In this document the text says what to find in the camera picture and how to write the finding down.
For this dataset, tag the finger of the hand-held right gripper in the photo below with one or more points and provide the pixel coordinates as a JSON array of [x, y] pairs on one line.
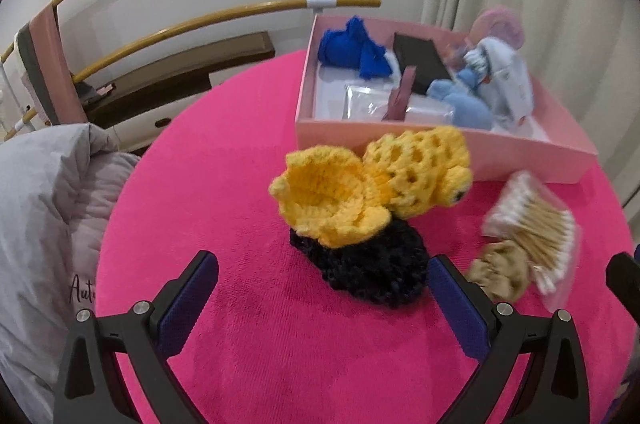
[[625, 279]]

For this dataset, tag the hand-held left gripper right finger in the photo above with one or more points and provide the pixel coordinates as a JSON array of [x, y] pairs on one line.
[[457, 309]]

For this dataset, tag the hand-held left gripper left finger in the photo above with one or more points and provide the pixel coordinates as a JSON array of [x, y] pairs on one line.
[[187, 304]]

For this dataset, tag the beige scrunchie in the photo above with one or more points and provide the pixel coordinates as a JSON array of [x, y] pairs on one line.
[[500, 269]]

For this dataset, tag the black crochet scrunchie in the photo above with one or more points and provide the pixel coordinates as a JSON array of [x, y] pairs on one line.
[[375, 264]]

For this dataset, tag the cotton swab packet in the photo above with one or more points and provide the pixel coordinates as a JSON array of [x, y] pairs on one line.
[[540, 229]]

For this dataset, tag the pink cardboard box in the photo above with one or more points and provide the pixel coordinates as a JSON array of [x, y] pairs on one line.
[[525, 157]]

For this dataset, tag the yellow crochet fish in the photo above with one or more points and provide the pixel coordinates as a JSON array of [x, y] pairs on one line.
[[325, 189]]

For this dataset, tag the light blue sock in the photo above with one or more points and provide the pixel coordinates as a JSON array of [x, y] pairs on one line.
[[465, 109]]

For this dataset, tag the clear plastic bag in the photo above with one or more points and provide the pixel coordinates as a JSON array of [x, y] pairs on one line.
[[365, 102]]

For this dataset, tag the black pouch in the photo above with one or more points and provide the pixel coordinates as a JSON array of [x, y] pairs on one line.
[[420, 59]]

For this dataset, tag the royal blue knitted cloth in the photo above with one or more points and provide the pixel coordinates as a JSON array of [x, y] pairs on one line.
[[345, 47]]

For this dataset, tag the pink organza bag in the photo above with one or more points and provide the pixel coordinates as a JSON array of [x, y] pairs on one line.
[[500, 22]]

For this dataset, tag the pink round tablecloth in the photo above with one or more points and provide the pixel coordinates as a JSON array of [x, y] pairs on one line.
[[280, 354]]

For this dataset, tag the grey quilted blanket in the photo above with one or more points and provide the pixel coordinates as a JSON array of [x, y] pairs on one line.
[[40, 214]]

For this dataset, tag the dark wooden bench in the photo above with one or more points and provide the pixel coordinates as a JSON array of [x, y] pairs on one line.
[[200, 64]]

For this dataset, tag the white paper sheet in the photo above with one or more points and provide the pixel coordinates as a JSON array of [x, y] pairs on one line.
[[327, 97]]

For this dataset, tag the pink and grey towel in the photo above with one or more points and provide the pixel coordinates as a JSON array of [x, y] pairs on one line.
[[47, 54]]

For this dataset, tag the short wooden barre rail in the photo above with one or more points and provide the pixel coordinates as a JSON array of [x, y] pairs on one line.
[[355, 0]]

